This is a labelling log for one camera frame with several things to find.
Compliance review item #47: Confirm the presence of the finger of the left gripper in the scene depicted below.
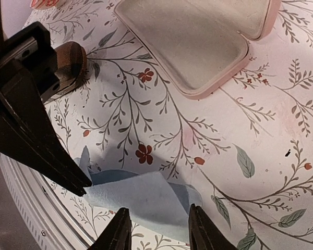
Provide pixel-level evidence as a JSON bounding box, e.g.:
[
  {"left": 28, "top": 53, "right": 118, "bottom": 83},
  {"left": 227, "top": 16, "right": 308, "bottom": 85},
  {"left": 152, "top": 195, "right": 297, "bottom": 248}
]
[
  {"left": 0, "top": 113, "right": 88, "bottom": 196},
  {"left": 0, "top": 60, "right": 92, "bottom": 187}
]

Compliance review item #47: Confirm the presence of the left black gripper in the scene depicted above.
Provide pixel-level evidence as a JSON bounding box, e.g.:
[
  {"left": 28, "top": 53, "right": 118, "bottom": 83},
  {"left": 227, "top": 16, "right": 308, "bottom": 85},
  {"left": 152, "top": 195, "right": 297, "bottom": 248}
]
[{"left": 0, "top": 2, "right": 59, "bottom": 103}]

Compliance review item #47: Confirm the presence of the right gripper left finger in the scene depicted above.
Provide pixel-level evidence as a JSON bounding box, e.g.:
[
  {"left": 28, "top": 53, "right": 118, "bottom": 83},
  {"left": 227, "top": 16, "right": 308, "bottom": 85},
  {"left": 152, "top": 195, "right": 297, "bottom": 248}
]
[{"left": 90, "top": 208, "right": 131, "bottom": 250}]

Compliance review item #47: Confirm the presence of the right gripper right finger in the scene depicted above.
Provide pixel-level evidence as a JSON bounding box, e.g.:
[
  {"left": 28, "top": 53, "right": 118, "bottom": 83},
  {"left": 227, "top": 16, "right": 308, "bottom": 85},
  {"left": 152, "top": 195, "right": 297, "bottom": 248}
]
[{"left": 188, "top": 204, "right": 237, "bottom": 250}]

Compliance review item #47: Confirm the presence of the brown plaid glasses case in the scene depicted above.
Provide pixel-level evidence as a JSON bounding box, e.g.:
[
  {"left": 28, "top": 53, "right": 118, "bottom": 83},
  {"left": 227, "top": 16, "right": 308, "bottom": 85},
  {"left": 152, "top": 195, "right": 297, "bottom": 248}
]
[{"left": 42, "top": 41, "right": 87, "bottom": 104}]

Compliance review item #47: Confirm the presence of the small blue cloth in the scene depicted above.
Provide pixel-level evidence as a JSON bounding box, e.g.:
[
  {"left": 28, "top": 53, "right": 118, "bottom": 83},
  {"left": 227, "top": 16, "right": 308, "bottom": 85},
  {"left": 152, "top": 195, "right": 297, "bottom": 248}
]
[{"left": 74, "top": 147, "right": 202, "bottom": 243}]

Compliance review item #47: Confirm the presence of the pink glasses case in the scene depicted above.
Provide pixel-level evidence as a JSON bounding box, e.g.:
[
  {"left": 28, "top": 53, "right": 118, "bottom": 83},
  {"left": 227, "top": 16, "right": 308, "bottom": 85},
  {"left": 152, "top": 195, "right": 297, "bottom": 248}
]
[{"left": 114, "top": 1, "right": 281, "bottom": 99}]

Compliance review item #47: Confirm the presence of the red patterned bowl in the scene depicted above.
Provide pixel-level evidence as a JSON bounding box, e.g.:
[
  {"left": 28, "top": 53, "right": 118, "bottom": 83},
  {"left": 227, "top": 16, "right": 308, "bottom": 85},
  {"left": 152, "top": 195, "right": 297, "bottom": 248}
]
[{"left": 30, "top": 0, "right": 59, "bottom": 10}]

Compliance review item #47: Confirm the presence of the front aluminium rail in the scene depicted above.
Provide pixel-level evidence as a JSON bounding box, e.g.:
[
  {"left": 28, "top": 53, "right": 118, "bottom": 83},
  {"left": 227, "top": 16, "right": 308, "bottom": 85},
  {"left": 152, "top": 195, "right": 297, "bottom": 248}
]
[{"left": 0, "top": 153, "right": 94, "bottom": 249}]

